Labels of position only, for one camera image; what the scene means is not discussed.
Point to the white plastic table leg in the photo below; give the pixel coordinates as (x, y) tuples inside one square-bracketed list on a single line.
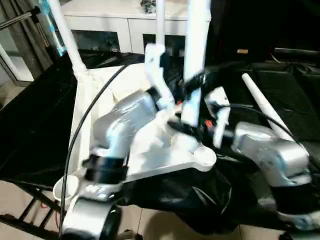
[(197, 37), (67, 37), (160, 20), (260, 100)]

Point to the white sideboard cabinet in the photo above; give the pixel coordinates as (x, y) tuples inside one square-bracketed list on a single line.
[(100, 25)]

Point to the small yellow label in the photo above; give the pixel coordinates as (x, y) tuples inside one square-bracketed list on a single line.
[(242, 51)]

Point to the white plastic table top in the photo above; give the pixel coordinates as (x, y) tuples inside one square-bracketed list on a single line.
[(155, 155)]

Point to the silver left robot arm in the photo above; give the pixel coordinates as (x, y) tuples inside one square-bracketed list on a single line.
[(125, 117)]

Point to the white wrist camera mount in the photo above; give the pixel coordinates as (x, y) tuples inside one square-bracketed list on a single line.
[(157, 75), (220, 120)]

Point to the black metal folding frame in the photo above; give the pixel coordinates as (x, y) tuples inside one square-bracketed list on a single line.
[(32, 200)]

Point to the white pole with blue ribbon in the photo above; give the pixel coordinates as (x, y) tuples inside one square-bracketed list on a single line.
[(53, 30)]

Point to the grey tripod stand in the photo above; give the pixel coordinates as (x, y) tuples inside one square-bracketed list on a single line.
[(20, 37)]

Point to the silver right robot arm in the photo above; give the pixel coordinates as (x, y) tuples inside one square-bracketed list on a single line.
[(275, 155)]

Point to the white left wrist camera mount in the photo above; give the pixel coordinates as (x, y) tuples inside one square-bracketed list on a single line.
[(157, 75)]

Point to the black glossy mat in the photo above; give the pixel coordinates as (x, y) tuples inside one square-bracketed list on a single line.
[(200, 195)]

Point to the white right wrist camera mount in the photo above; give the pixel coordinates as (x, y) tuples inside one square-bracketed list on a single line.
[(220, 120)]

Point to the bag of black parts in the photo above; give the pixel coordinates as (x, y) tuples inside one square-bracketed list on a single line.
[(147, 6)]

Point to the long black bar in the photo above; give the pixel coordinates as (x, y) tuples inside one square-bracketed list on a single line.
[(297, 51)]

